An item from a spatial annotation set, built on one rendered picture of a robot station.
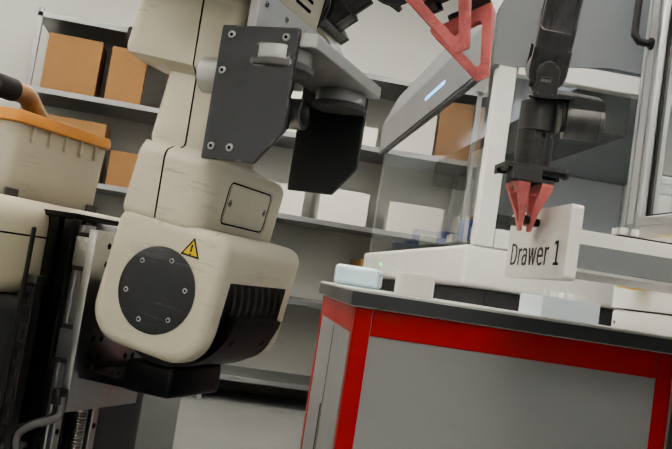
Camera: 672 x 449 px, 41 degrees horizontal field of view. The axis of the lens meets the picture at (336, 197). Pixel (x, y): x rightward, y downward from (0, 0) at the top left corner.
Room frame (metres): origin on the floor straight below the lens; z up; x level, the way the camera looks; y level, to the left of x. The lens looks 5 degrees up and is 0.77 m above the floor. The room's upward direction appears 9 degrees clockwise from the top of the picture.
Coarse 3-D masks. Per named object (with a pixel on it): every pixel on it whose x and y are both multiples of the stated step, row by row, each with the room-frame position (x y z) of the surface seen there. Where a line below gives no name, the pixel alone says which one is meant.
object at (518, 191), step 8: (544, 176) 1.39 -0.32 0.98; (512, 184) 1.37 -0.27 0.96; (520, 184) 1.34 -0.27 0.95; (528, 184) 1.34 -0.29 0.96; (512, 192) 1.39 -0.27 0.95; (520, 192) 1.35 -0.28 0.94; (528, 192) 1.35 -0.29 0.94; (512, 200) 1.39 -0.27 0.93; (520, 200) 1.35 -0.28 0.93; (520, 208) 1.36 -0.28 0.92; (520, 216) 1.36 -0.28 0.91; (520, 224) 1.36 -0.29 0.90
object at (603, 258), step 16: (592, 240) 1.29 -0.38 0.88; (608, 240) 1.29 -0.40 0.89; (624, 240) 1.29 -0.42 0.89; (640, 240) 1.29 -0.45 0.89; (592, 256) 1.28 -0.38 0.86; (608, 256) 1.29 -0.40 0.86; (624, 256) 1.29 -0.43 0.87; (640, 256) 1.29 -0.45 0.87; (656, 256) 1.29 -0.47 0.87; (576, 272) 1.31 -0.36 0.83; (592, 272) 1.29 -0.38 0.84; (608, 272) 1.29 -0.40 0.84; (624, 272) 1.29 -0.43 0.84; (640, 272) 1.29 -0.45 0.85; (656, 272) 1.29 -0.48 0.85; (640, 288) 1.52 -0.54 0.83; (656, 288) 1.43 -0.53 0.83
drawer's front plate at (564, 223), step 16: (560, 208) 1.31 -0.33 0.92; (576, 208) 1.26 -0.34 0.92; (544, 224) 1.37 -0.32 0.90; (560, 224) 1.30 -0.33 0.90; (576, 224) 1.26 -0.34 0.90; (512, 240) 1.53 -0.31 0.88; (528, 240) 1.44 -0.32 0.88; (544, 240) 1.37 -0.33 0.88; (560, 240) 1.30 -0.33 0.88; (576, 240) 1.26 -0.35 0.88; (512, 256) 1.52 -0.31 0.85; (528, 256) 1.43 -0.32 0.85; (560, 256) 1.29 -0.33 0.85; (576, 256) 1.27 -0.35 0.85; (512, 272) 1.50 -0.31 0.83; (528, 272) 1.42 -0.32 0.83; (544, 272) 1.35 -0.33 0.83; (560, 272) 1.28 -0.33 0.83
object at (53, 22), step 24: (48, 24) 5.02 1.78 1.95; (72, 24) 4.93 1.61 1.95; (96, 24) 4.90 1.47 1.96; (48, 96) 4.96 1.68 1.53; (72, 96) 4.89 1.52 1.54; (384, 96) 5.57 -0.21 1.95; (144, 120) 5.32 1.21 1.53; (288, 144) 5.40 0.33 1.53; (96, 192) 5.36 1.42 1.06; (120, 192) 4.98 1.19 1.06; (288, 216) 5.09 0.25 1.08; (264, 384) 5.09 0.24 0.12; (288, 384) 5.11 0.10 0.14
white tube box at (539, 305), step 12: (528, 300) 1.70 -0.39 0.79; (540, 300) 1.66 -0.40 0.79; (552, 300) 1.65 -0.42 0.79; (564, 300) 1.66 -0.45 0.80; (528, 312) 1.69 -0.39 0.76; (540, 312) 1.65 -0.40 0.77; (552, 312) 1.66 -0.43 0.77; (564, 312) 1.66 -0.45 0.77; (576, 312) 1.67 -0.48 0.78; (588, 312) 1.68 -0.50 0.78
